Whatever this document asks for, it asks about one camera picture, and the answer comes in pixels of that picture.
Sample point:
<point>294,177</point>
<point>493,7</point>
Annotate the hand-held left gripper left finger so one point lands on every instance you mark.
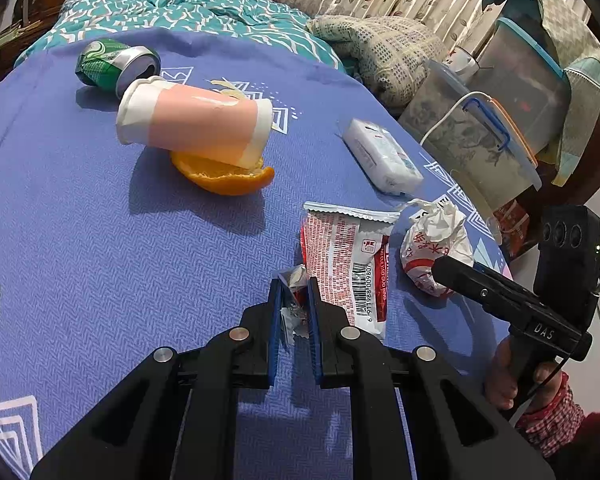
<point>275,330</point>

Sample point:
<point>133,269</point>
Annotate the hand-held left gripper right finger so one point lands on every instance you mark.
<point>314,330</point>

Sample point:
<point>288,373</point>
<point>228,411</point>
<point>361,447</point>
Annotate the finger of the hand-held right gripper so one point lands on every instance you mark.
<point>470,280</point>

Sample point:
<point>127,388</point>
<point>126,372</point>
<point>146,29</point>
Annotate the small silver foil wrapper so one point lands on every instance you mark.
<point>292,285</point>

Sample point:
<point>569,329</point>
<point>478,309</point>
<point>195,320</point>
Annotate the red white wrapper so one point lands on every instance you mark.
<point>430,240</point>

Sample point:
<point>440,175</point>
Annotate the person's right forearm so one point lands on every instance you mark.
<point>555,422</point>

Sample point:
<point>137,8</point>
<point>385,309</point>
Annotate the person's right hand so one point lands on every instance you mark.
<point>497,375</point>

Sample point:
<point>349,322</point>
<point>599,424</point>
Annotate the red printed bag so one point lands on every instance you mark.
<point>511,222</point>

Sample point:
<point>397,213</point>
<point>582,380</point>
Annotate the red white snack packet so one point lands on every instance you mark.
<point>340,250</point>

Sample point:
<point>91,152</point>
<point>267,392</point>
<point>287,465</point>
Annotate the clear storage box orange rim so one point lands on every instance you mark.
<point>460,135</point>

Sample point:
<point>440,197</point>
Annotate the green checked cloth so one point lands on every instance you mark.
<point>580,110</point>

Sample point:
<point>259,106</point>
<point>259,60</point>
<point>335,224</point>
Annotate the white tissue pack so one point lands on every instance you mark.
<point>380,155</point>

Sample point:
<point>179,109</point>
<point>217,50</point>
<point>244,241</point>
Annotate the large orange peel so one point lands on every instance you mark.
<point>215,180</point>

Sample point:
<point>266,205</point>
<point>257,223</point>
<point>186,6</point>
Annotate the clear storage box blue lid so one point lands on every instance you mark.
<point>525,85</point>

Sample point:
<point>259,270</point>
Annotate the blue patterned bedsheet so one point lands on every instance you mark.
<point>80,260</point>

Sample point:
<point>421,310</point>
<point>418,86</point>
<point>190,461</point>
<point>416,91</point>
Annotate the white round object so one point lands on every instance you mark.
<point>460,59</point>

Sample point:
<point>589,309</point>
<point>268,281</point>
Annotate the pink white paper cup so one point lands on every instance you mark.
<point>200,120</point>

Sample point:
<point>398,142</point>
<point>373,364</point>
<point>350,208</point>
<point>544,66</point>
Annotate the patterned cushion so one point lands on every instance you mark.
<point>380,55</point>

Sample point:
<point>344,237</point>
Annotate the green drink can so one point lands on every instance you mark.
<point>105,62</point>

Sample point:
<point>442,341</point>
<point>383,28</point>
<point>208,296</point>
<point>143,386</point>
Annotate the teal patterned quilt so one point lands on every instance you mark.
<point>180,5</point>

